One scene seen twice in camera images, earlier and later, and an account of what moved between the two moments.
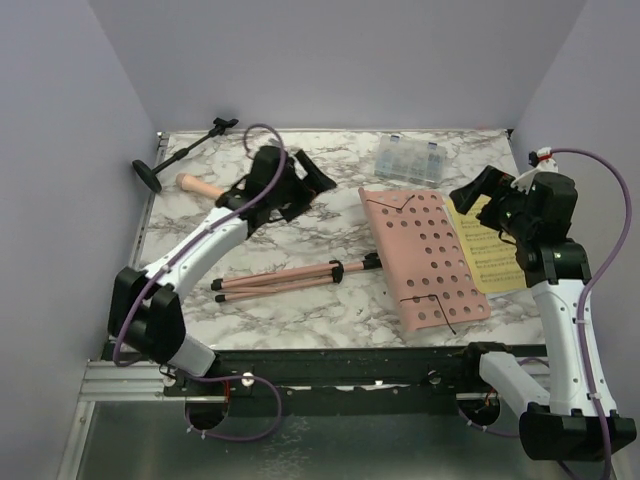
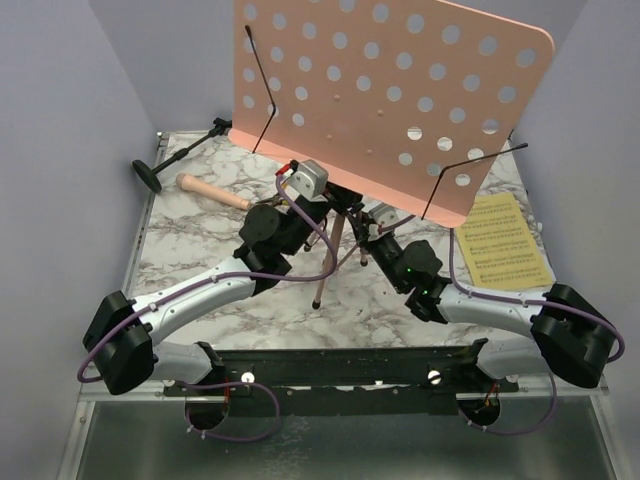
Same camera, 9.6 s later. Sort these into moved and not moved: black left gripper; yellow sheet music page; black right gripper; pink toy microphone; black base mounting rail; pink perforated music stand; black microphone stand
Moved: pink perforated music stand; black left gripper; black right gripper
Not moved: black base mounting rail; black microphone stand; yellow sheet music page; pink toy microphone
